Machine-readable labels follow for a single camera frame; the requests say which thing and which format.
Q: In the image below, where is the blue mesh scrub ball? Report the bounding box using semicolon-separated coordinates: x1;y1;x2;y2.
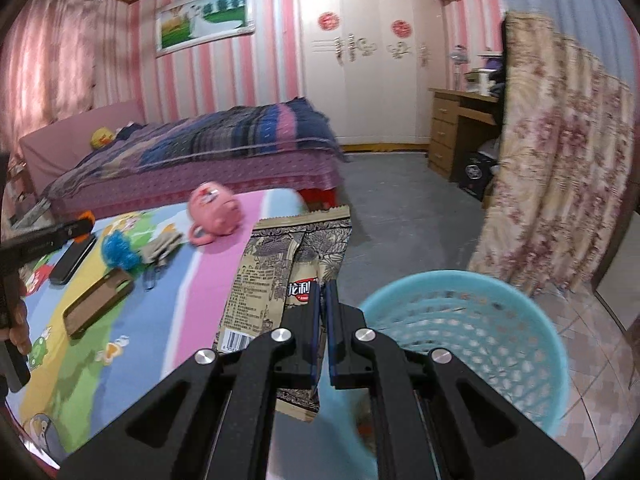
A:
102;231;142;272

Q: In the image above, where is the pink bed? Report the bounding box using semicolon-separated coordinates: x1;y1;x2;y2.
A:
19;97;351;221

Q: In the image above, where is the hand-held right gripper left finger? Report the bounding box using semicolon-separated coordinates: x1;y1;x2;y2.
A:
60;282;323;480

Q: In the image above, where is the cartoon printed blanket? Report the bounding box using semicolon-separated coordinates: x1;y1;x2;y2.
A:
7;187;306;466

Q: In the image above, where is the crumpled grey packet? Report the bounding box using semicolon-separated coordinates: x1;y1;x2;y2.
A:
141;230;185;266

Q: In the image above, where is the framed wall picture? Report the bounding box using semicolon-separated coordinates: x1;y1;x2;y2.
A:
154;0;253;58

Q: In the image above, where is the white printer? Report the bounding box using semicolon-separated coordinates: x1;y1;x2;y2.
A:
465;67;496;96

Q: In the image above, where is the person's left hand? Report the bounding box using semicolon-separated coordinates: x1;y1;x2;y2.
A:
5;272;33;361

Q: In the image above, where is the wooden desk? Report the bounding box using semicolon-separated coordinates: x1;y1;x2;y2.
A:
428;87;501;183

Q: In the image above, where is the white wardrobe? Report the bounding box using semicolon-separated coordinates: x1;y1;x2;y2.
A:
297;0;436;146

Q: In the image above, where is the brown phone case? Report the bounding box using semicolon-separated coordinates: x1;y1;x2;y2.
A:
62;267;135;340

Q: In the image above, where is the plaid quilt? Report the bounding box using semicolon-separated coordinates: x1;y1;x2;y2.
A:
40;97;351;201

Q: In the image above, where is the yellow duck plush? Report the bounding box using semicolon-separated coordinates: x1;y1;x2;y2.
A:
91;127;118;150

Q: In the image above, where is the black phone case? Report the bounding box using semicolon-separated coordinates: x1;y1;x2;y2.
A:
48;234;98;286

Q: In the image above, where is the black bag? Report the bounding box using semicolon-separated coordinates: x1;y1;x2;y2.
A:
459;150;498;201

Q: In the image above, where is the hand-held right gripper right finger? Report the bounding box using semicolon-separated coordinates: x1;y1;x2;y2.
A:
324;280;586;480

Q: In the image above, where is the pink pig toy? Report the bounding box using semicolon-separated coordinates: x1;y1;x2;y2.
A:
186;181;244;247

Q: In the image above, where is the beige printed snack packet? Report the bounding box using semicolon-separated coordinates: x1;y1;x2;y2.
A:
212;207;353;423

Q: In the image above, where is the pink striped curtain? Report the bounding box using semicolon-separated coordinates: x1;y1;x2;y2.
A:
0;0;131;156

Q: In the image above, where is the blue plastic wastebasket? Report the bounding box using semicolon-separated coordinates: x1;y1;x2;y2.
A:
270;270;571;480

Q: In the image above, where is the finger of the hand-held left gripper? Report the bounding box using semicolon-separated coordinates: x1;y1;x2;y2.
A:
0;222;96;268

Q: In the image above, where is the floral curtain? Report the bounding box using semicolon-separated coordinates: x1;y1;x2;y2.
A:
467;10;636;306

